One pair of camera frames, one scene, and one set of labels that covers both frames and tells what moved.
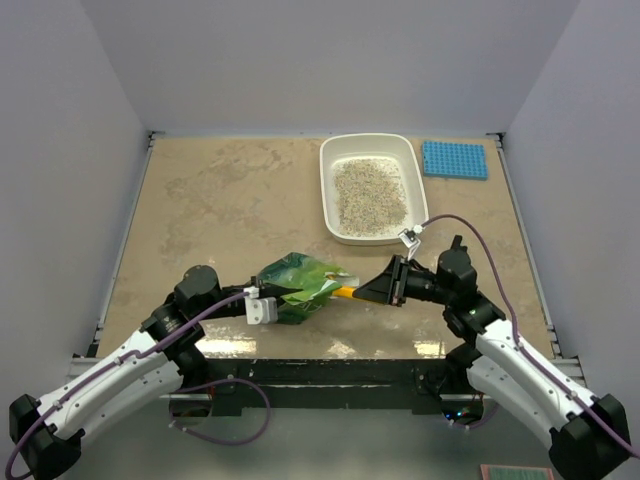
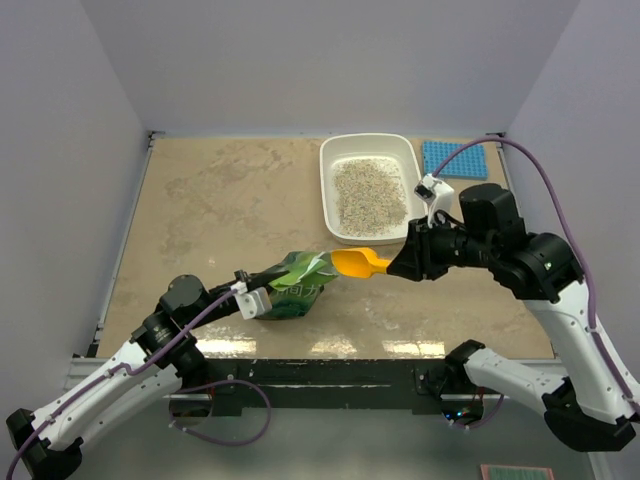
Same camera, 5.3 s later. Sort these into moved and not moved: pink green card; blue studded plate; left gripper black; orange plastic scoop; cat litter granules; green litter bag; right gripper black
Moved: left gripper black; orange plastic scoop; right gripper black; green litter bag
Not moved: pink green card; cat litter granules; blue studded plate
